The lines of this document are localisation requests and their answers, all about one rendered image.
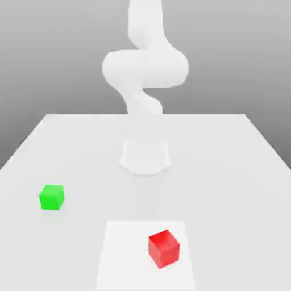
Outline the small red cube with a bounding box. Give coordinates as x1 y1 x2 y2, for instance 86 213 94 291
148 228 180 269

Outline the small green cube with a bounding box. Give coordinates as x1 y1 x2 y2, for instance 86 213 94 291
39 184 65 211

